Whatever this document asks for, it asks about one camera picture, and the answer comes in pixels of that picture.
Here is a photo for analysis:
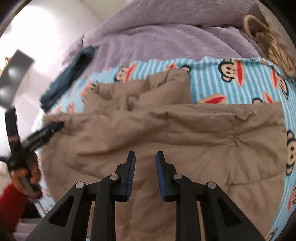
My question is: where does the tan puffer jacket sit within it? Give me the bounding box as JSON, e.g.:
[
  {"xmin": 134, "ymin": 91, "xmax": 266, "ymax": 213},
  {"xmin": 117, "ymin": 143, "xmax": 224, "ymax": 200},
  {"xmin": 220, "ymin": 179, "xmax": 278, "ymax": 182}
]
[{"xmin": 41, "ymin": 69, "xmax": 287, "ymax": 240}]

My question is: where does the red sleeve left forearm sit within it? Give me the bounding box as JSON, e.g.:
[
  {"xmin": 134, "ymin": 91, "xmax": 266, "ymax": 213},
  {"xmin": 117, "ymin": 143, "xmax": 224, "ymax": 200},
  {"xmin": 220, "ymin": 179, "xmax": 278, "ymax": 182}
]
[{"xmin": 0, "ymin": 183, "xmax": 29, "ymax": 233}]

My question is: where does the person's left hand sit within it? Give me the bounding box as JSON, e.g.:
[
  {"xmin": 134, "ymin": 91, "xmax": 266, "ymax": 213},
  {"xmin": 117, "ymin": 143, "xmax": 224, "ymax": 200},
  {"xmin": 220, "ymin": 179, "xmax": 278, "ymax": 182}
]
[{"xmin": 11, "ymin": 154, "xmax": 41, "ymax": 196}]

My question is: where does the dark teal folded cloth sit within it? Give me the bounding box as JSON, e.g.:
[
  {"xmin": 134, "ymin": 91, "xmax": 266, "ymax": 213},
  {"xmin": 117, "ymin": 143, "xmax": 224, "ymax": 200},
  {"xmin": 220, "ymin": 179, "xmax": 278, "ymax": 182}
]
[{"xmin": 40, "ymin": 46, "xmax": 96, "ymax": 113}]

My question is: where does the blue monkey print blanket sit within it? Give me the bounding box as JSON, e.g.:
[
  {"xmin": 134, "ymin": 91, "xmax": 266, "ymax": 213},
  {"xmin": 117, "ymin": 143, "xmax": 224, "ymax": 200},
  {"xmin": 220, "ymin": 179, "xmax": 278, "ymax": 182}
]
[{"xmin": 47, "ymin": 57, "xmax": 295, "ymax": 240}]

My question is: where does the purple fleece blanket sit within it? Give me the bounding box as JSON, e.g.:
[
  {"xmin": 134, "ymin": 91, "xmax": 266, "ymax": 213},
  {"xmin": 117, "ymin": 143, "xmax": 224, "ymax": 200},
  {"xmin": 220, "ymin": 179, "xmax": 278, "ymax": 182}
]
[{"xmin": 62, "ymin": 1, "xmax": 264, "ymax": 74}]

